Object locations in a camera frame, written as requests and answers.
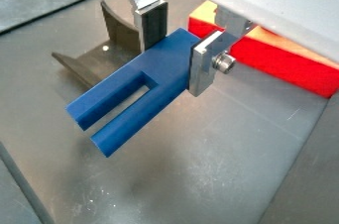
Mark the black curved regrasp stand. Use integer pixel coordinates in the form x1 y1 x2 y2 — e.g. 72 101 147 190
52 1 140 88

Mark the red peg board fixture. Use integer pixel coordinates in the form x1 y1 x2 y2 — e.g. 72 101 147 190
188 1 339 98

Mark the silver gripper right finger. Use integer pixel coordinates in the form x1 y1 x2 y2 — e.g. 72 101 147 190
188 6 255 96

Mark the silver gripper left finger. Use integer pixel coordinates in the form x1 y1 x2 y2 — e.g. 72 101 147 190
130 0 168 51

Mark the blue slotted square-circle block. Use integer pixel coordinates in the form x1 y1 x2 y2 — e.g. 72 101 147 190
66 27 203 159

